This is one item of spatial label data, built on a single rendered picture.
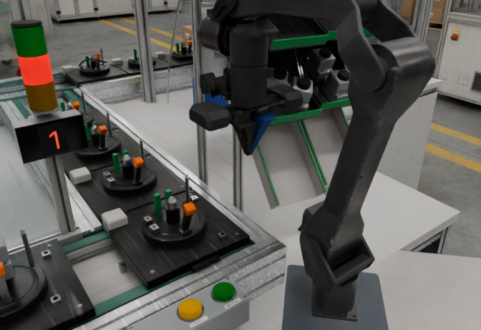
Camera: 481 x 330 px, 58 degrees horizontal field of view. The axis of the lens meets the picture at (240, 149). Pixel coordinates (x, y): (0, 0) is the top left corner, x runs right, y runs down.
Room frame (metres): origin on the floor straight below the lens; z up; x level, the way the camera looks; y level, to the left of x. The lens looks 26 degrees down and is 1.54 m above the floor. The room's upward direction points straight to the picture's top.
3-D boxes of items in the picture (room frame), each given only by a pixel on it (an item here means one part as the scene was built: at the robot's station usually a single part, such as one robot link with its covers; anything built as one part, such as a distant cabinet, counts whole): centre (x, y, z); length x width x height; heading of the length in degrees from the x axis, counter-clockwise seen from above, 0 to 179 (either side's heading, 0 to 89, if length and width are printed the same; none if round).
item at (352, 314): (0.48, -0.14, 1.09); 0.07 x 0.07 x 0.06; 81
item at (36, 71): (0.76, 0.37, 1.33); 0.05 x 0.05 x 0.05
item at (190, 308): (0.55, 0.09, 0.96); 0.04 x 0.04 x 0.02
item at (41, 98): (0.76, 0.37, 1.28); 0.05 x 0.05 x 0.05
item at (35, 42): (0.76, 0.37, 1.38); 0.05 x 0.05 x 0.05
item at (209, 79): (0.68, 0.02, 1.33); 0.07 x 0.07 x 0.06; 37
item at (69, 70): (2.02, 0.70, 1.01); 0.24 x 0.24 x 0.13; 36
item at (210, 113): (0.64, -0.01, 1.33); 0.19 x 0.06 x 0.08; 126
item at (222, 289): (0.59, 0.03, 0.96); 0.04 x 0.04 x 0.02
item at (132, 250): (0.78, 0.15, 1.01); 0.24 x 0.24 x 0.13; 36
